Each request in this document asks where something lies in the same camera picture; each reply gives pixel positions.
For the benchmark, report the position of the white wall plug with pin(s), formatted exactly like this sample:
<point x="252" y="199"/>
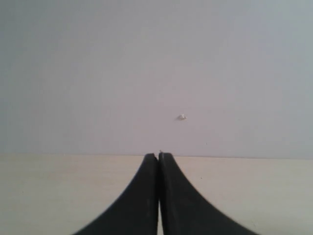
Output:
<point x="181" y="117"/>

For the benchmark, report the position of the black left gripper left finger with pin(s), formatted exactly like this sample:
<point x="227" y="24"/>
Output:
<point x="135" y="211"/>

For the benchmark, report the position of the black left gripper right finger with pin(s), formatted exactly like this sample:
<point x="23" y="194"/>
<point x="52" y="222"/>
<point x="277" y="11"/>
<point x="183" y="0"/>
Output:
<point x="184" y="211"/>

